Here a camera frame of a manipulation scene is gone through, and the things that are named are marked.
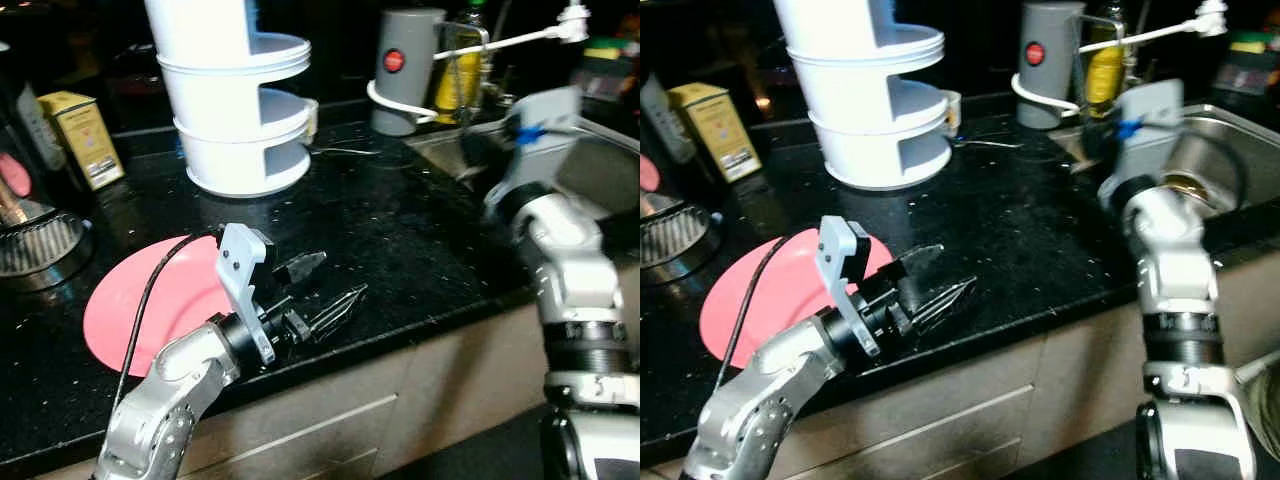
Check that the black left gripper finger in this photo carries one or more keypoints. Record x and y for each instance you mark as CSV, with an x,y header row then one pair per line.
x,y
335,310
945,300
915,262
300,267

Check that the pink round plate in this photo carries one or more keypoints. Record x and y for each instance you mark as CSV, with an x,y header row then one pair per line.
x,y
780,290
190,300

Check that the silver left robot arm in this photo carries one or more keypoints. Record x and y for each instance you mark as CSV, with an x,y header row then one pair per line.
x,y
170,400
770,400

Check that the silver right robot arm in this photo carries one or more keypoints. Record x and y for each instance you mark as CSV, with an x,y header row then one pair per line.
x,y
1175,270
575,270

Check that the stainless steel sink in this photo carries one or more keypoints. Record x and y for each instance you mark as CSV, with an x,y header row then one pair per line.
x,y
1240,140
440,140

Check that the yellow oil bottle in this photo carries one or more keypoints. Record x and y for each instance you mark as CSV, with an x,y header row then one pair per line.
x,y
460,80
1105,70

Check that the grey cylinder with red dot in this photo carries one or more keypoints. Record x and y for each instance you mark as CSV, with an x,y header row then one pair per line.
x,y
405,70
1045,60

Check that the dark plastic container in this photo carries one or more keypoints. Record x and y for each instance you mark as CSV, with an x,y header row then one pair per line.
x,y
1245,70
605,75

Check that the yellow green sponge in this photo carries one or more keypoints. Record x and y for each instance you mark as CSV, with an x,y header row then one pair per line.
x,y
605,48
1250,40

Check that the white tiered storage rack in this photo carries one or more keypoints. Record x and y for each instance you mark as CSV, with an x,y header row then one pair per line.
x,y
220,100
860,90

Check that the yellow printed carton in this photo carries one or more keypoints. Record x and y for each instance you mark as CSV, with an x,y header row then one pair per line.
x,y
715,130
85,135

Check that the olive camouflage cloth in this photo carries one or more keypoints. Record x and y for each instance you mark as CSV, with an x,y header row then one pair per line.
x,y
1265,400

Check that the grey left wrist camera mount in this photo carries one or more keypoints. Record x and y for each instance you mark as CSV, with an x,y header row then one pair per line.
x,y
845,260
245,270

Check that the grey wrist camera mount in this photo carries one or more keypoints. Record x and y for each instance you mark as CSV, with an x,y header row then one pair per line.
x,y
845,260
545,130
245,270
1160,125

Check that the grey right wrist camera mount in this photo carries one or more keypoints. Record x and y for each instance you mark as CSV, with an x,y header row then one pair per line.
x,y
1160,125
545,130

